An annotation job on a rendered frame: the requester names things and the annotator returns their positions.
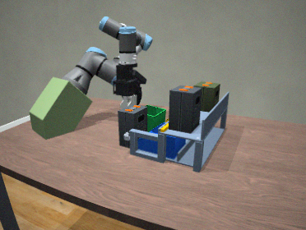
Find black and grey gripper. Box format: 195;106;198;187
113;63;142;108

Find green bin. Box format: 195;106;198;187
145;105;166;132

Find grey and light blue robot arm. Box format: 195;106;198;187
62;16;153;95

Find yellow flat bar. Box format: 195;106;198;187
160;124;169;132

